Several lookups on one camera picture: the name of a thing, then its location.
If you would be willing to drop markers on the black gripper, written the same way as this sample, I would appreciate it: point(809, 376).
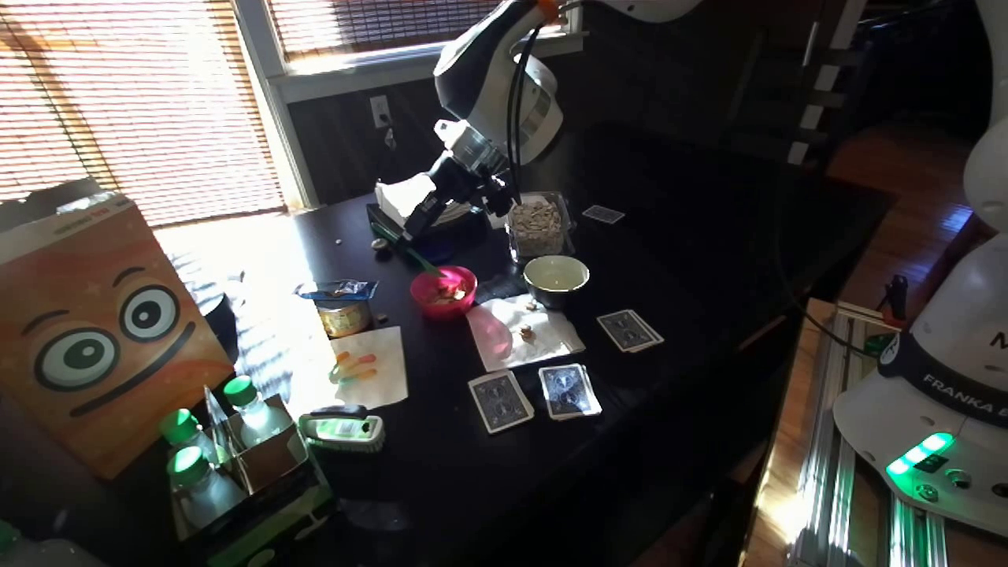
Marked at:
point(477, 191)

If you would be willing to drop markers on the pink bowl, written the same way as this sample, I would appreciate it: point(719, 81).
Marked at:
point(446, 292)

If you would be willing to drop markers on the black and white bowl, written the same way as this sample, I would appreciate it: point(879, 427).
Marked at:
point(554, 275)

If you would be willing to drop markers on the dark blue tray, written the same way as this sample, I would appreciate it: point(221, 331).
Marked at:
point(382, 235)

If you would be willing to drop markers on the small dark round cap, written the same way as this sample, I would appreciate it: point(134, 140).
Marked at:
point(379, 244)

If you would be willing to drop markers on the clear plastic seed container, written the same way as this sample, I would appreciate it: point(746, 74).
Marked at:
point(541, 225)

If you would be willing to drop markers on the small jar with blue label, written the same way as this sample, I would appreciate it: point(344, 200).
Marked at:
point(344, 310)

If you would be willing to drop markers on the white paper with gummy candies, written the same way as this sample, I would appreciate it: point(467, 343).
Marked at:
point(368, 365)

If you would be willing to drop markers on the blue-backed playing card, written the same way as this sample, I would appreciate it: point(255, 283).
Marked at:
point(503, 401)
point(602, 214)
point(632, 331)

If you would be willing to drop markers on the white window blind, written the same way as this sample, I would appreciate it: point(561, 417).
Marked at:
point(365, 27)
point(126, 106)

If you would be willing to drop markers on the playing card in glossy sleeve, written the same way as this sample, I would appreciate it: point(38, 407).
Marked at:
point(571, 392)

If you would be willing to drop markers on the white and green plastic case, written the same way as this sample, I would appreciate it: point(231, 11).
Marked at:
point(340, 428)

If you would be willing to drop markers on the green-capped bottle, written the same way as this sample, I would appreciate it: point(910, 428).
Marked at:
point(241, 397)
point(191, 467)
point(181, 428)

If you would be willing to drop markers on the brown box with cartoon face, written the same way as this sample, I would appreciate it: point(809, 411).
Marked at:
point(105, 336)

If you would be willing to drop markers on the dark cabinet with white strips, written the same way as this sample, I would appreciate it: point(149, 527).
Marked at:
point(809, 115)

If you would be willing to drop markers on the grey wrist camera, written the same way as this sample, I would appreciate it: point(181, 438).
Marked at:
point(467, 147)

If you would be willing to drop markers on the white wall outlet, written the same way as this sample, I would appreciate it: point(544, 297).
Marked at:
point(379, 112)

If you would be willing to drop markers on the white window frame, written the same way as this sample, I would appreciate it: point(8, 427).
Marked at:
point(276, 128)

